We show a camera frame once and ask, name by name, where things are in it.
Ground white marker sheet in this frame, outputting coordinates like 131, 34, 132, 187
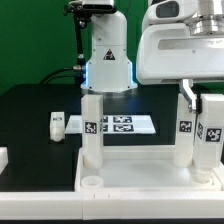
65, 115, 156, 134

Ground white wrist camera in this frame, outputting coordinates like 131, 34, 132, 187
142, 0, 198, 30

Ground black cables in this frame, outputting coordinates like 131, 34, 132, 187
39, 67, 84, 85

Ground white left border block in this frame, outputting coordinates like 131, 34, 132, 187
0, 147, 8, 174

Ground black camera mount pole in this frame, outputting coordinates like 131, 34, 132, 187
63, 0, 116, 84

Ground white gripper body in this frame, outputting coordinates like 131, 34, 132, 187
136, 23, 224, 85

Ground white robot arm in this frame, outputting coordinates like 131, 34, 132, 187
81, 0, 224, 111

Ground white front border bar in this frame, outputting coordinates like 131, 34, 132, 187
0, 191, 224, 220

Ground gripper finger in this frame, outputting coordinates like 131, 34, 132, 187
179, 79, 197, 113

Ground white desk top tray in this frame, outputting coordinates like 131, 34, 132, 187
75, 145, 224, 192

